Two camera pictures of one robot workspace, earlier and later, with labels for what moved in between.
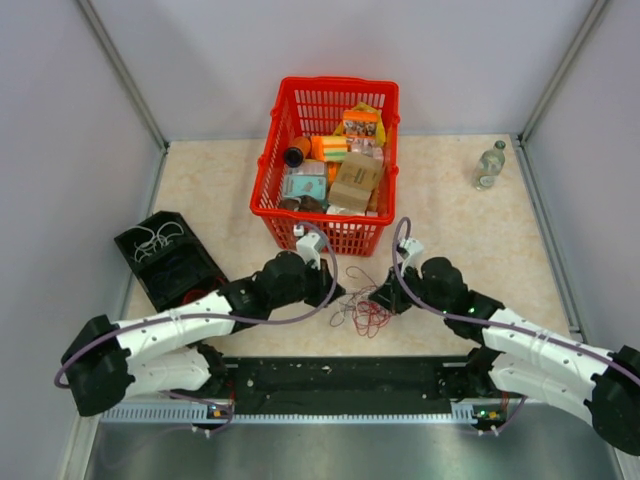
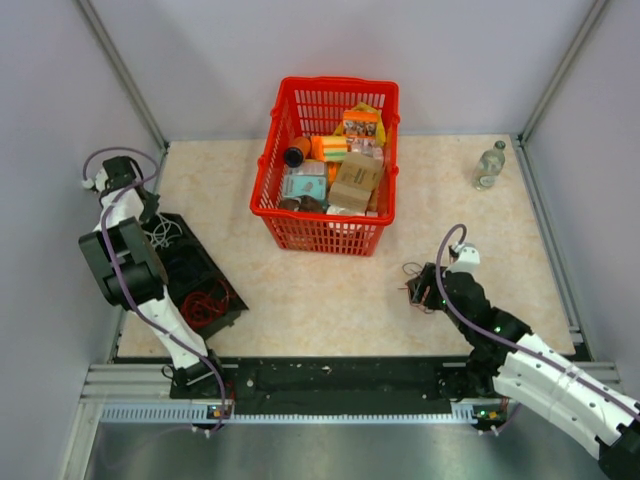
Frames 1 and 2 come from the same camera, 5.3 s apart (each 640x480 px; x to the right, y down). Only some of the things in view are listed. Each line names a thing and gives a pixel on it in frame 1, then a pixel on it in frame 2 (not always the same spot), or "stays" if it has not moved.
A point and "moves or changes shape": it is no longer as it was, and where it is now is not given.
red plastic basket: [303, 108] stays
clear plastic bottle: [489, 166] stays
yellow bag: [380, 133] stays
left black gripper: [324, 283] -> [151, 209]
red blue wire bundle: [367, 316] moves or changes shape
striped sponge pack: [329, 148] stays
